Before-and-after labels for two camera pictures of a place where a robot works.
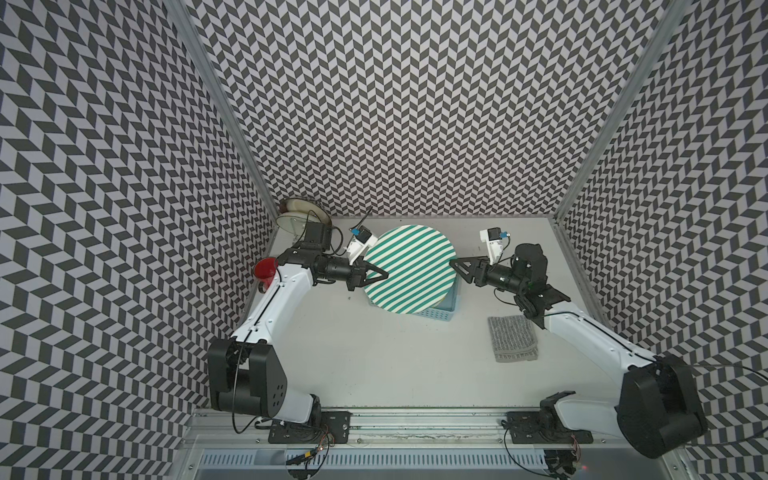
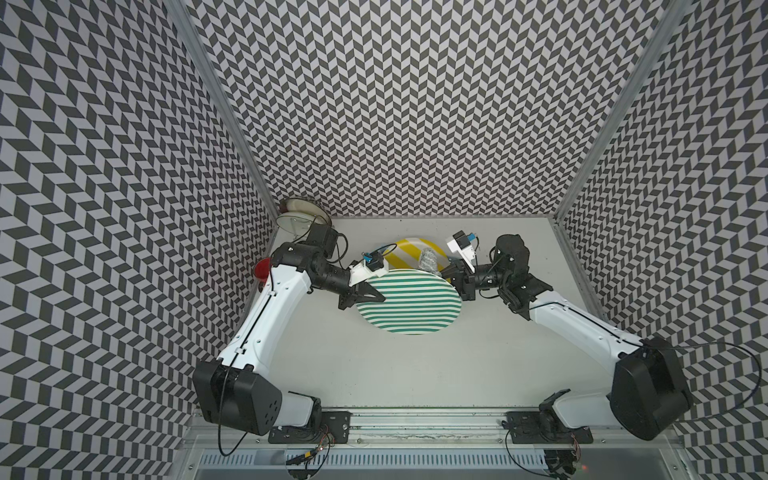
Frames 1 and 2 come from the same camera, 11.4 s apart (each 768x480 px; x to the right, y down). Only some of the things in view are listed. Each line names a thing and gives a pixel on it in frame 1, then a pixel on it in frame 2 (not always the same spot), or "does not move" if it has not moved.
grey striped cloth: [514, 338] → [428, 261]
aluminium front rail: [387, 426] does not move
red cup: [264, 271] does not move
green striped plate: [417, 260] → [415, 302]
